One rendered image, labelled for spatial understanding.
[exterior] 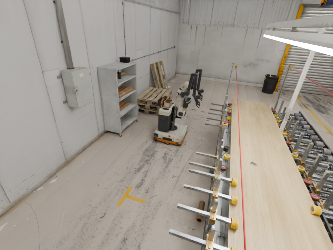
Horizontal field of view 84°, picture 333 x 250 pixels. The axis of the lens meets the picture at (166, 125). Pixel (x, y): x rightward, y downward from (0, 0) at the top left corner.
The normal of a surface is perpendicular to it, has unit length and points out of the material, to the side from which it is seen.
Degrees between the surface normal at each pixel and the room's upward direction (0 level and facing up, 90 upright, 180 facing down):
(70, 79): 90
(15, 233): 0
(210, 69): 90
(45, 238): 0
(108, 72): 90
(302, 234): 0
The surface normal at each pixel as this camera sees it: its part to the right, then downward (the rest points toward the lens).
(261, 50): -0.31, 0.44
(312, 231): 0.05, -0.88
